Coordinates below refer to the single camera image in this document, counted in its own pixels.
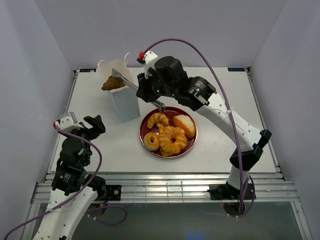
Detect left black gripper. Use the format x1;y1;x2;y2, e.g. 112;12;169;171
59;114;106;165

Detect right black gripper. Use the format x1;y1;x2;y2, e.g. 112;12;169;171
135;68;176;104

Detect dark brown bread piece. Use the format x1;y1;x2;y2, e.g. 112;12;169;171
101;75;125;91

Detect metal serving tongs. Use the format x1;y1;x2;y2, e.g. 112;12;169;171
111;68;166;112

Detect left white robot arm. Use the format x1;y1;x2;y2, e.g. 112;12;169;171
34;112;106;240

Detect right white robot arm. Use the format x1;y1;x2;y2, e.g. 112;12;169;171
136;51;272;200

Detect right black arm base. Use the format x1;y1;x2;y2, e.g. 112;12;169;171
207;183;256;200

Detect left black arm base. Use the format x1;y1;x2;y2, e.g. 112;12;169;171
96;185;122;201

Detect light blue paper bag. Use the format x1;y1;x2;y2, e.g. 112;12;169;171
97;52;140;123

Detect golden croissant bread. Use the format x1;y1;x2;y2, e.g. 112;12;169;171
147;113;169;129

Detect large round bread roll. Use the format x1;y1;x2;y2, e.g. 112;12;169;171
172;114;196;139

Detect dark red round plate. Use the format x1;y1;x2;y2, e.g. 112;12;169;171
139;106;199;159

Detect left blue table label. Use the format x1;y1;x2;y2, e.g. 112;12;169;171
79;68;97;73

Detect blue table label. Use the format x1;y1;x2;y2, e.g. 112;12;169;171
79;68;97;73
227;67;246;72

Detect small glazed donut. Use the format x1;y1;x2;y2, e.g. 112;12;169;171
143;132;160;151

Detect right blue table label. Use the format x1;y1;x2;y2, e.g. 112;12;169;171
227;67;246;72

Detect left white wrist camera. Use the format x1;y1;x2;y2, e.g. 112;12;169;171
53;111;84;133

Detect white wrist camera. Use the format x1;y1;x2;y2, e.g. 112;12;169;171
137;50;159;79
53;111;84;133

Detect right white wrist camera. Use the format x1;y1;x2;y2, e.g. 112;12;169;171
137;50;159;79

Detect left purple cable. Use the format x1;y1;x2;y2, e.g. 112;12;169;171
4;124;128;240

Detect purple cable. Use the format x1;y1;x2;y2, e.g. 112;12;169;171
4;124;128;240
143;38;256;219

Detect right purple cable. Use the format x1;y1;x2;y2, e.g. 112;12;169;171
143;38;256;219

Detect large fluted ring bread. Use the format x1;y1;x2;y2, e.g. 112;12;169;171
156;122;188;157

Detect aluminium frame rail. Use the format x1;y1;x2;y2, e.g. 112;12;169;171
29;172;301;204

